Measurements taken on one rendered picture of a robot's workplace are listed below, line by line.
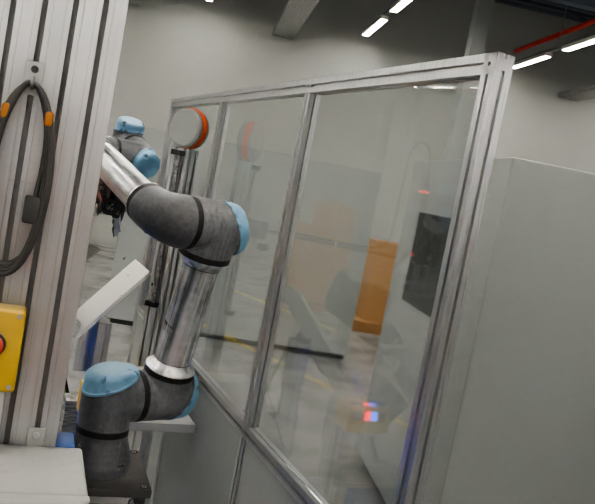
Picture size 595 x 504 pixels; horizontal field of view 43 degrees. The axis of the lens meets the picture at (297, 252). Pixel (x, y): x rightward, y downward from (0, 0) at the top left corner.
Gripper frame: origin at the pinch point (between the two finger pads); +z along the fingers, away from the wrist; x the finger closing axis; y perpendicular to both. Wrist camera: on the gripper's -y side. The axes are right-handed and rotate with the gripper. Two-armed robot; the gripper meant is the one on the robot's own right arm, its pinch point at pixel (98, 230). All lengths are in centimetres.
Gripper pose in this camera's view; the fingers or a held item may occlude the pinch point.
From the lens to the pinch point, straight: 220.7
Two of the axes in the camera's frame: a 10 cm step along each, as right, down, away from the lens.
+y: 3.7, 5.4, -7.6
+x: 8.6, 1.1, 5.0
